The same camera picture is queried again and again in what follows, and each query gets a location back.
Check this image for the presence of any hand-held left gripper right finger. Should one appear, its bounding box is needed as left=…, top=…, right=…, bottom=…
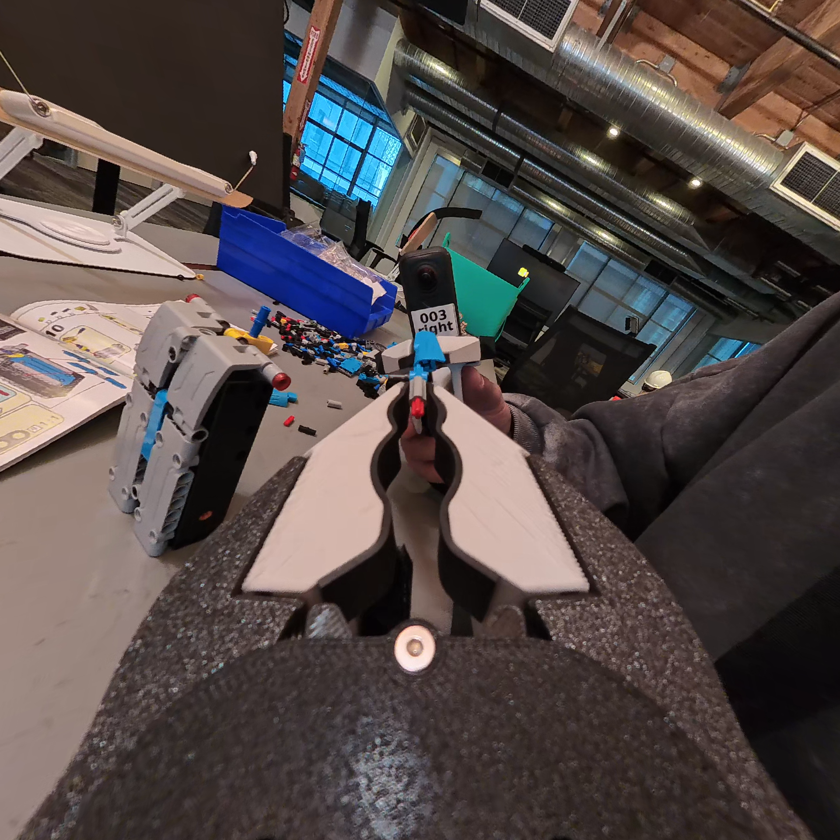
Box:
left=427, top=384, right=594, bottom=614

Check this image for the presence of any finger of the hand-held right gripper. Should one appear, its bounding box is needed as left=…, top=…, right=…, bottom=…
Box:
left=378, top=335, right=422, bottom=378
left=436, top=335, right=483, bottom=378

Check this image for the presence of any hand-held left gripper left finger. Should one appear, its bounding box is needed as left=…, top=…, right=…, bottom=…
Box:
left=241, top=381, right=408, bottom=611

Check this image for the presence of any blue grey axle assembly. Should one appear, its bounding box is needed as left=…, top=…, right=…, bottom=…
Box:
left=405, top=334, right=445, bottom=437

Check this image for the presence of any person's right forearm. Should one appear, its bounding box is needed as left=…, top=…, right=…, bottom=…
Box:
left=503, top=292, right=840, bottom=565

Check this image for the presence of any grey desk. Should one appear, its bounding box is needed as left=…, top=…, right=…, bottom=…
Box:
left=0, top=217, right=408, bottom=840

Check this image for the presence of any person's right hand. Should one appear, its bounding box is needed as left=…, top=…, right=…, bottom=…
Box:
left=397, top=365, right=517, bottom=487

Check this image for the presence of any teal plastic panel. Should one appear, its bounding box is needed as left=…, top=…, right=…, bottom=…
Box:
left=443, top=234, right=531, bottom=341

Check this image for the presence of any pile of small bricks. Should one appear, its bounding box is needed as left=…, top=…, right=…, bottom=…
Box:
left=221, top=302, right=395, bottom=410

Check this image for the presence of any clear plastic bag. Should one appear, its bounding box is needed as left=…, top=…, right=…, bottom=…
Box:
left=280, top=221, right=362, bottom=261

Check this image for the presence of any black office chair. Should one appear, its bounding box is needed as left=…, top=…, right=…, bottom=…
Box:
left=506, top=305, right=657, bottom=414

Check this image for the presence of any blue plastic bin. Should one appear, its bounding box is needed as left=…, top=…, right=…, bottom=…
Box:
left=216, top=203, right=399, bottom=341

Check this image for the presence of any black blue brick model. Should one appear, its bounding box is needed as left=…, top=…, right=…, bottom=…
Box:
left=108, top=294, right=294, bottom=560

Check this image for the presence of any wooden column with red sign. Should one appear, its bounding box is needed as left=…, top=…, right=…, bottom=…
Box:
left=281, top=0, right=346, bottom=185

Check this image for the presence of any instruction booklet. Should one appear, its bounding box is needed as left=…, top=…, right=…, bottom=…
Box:
left=0, top=297, right=165, bottom=473

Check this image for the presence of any black monitor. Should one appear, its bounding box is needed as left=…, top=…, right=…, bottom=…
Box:
left=0, top=0, right=292, bottom=237

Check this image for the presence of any metal ventilation duct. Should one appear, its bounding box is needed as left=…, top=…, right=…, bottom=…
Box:
left=392, top=24, right=840, bottom=257

